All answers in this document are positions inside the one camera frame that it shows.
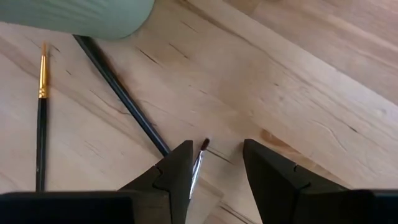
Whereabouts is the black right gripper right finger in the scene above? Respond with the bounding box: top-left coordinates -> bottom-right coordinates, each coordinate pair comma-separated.
243,138 -> 398,224

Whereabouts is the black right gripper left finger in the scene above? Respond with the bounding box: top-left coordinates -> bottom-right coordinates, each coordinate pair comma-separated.
0,139 -> 194,224

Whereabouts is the black-handled paintbrush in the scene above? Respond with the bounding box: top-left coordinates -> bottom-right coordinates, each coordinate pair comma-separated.
188,138 -> 211,200
72,34 -> 172,157
35,42 -> 50,192

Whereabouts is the green ribbed cup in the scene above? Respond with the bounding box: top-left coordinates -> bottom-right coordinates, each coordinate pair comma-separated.
0,0 -> 155,40

